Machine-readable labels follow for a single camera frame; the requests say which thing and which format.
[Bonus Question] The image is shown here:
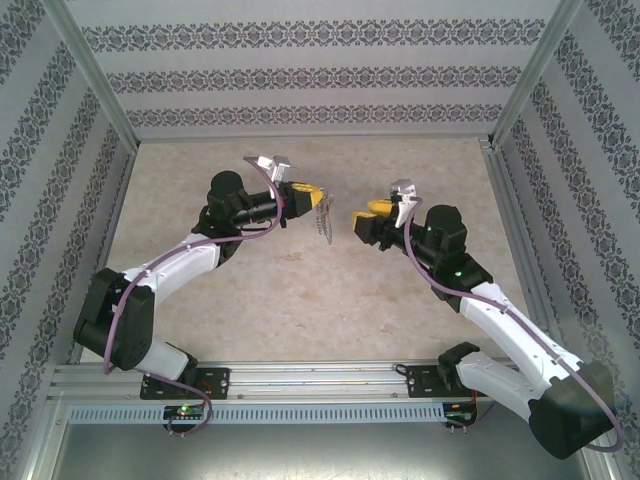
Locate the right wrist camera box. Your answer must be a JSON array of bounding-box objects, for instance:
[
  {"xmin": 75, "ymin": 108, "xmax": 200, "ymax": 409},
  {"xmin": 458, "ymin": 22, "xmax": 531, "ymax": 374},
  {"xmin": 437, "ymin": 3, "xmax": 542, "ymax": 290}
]
[{"xmin": 388, "ymin": 178, "xmax": 419, "ymax": 230}]

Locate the aluminium frame post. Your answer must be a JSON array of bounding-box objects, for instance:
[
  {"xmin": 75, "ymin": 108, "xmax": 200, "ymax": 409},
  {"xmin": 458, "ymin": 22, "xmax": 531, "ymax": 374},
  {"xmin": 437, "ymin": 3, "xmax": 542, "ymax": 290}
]
[
  {"xmin": 487, "ymin": 0, "xmax": 586, "ymax": 149},
  {"xmin": 39, "ymin": 0, "xmax": 141, "ymax": 149}
]

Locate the aluminium side rail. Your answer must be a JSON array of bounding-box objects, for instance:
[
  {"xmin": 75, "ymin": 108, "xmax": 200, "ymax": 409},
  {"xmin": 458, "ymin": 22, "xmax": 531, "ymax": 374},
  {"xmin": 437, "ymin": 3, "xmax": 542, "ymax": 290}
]
[
  {"xmin": 68, "ymin": 142, "xmax": 139, "ymax": 365},
  {"xmin": 478, "ymin": 138, "xmax": 570, "ymax": 361}
]

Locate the aluminium mounting rail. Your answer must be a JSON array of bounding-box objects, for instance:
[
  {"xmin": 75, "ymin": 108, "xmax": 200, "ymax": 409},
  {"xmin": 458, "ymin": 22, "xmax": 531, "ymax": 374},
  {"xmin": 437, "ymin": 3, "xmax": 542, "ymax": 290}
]
[{"xmin": 49, "ymin": 357, "xmax": 589, "ymax": 401}]

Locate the slotted grey cable duct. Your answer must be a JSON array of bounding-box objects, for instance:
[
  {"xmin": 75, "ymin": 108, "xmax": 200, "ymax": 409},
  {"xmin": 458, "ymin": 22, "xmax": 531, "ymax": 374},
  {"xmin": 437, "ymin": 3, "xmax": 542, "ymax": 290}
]
[{"xmin": 67, "ymin": 403, "xmax": 446, "ymax": 424}]

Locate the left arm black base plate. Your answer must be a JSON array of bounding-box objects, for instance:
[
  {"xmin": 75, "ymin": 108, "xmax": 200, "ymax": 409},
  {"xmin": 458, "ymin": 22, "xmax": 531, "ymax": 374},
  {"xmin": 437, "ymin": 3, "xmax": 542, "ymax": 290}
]
[{"xmin": 139, "ymin": 367, "xmax": 231, "ymax": 401}]

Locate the metal keyring with chain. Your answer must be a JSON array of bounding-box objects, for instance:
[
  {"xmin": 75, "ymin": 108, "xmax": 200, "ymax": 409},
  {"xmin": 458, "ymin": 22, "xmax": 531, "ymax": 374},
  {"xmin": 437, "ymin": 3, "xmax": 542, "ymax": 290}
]
[{"xmin": 313, "ymin": 191, "xmax": 337, "ymax": 247}]

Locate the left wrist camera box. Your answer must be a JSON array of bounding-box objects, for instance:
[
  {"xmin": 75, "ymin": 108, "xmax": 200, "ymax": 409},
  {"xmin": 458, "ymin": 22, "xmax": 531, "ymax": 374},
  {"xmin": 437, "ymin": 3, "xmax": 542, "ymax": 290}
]
[{"xmin": 255, "ymin": 154, "xmax": 292, "ymax": 184}]

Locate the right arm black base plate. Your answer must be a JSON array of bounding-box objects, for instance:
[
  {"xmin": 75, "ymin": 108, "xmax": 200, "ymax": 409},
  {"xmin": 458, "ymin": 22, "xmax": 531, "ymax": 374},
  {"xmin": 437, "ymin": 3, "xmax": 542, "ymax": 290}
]
[{"xmin": 405, "ymin": 363, "xmax": 499, "ymax": 400}]

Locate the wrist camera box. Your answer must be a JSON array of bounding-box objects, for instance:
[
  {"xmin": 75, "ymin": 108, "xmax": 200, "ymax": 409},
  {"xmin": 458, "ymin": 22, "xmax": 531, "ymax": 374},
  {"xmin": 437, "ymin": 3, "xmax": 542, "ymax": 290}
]
[
  {"xmin": 255, "ymin": 154, "xmax": 292, "ymax": 184},
  {"xmin": 388, "ymin": 178, "xmax": 419, "ymax": 230}
]

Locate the grey metal sheet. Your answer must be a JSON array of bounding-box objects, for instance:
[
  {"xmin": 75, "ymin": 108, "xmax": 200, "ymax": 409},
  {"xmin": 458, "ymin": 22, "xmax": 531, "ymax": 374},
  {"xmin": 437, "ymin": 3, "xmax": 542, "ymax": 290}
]
[{"xmin": 27, "ymin": 399, "xmax": 619, "ymax": 480}]

